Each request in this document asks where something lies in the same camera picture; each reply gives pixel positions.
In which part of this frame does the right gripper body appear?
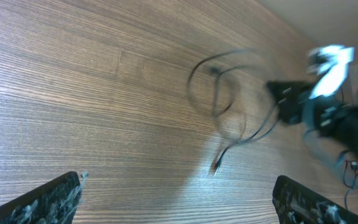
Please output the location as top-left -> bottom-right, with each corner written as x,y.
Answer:
267,80 -> 344,136

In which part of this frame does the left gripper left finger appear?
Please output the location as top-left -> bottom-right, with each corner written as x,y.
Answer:
0,171 -> 88,224

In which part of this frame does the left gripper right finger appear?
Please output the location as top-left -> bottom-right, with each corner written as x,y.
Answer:
272,175 -> 358,224

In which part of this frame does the black thin usb cable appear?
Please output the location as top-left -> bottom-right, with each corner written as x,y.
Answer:
186,48 -> 281,177

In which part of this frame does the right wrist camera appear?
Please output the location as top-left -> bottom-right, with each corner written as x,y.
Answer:
308,45 -> 354,100

